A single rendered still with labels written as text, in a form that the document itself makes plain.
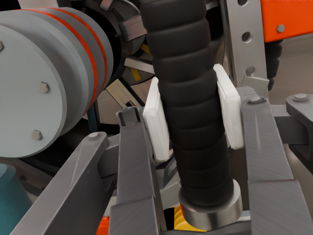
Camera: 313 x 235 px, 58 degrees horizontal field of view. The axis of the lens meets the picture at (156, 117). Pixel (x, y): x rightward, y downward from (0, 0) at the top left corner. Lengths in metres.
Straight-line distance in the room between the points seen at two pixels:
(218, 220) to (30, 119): 0.18
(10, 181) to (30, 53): 0.20
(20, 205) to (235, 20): 0.36
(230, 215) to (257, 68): 0.24
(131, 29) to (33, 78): 0.25
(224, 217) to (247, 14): 0.26
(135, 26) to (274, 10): 0.21
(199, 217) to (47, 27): 0.22
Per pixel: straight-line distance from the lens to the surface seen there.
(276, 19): 0.39
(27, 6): 0.42
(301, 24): 0.40
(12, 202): 0.42
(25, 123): 0.28
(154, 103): 0.15
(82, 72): 0.30
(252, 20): 0.38
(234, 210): 0.20
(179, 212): 0.55
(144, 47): 0.80
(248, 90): 0.17
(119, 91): 0.51
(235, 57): 0.39
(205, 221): 0.20
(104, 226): 0.52
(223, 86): 0.16
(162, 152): 0.15
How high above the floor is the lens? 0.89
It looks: 22 degrees down
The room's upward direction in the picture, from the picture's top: 14 degrees counter-clockwise
